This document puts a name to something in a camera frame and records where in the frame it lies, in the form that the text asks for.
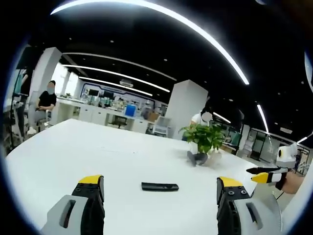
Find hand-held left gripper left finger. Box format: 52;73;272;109
40;174;106;235

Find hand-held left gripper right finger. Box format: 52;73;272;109
216;176;283;235

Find black remote control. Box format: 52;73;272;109
141;182;179;192

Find person's right hand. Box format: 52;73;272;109
281;171;306;195

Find green potted plant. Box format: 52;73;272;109
178;123;227;167

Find black office chair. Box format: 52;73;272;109
113;116;128;129

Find white counter cabinets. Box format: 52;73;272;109
50;97;157;134

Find white square pillar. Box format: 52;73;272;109
164;79;209;140
28;47;63;116

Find blue storage box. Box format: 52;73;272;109
124;104;136;117

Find white mesh chair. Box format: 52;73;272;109
153;116;170;137

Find long ceiling light strip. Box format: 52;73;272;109
50;0;250;85

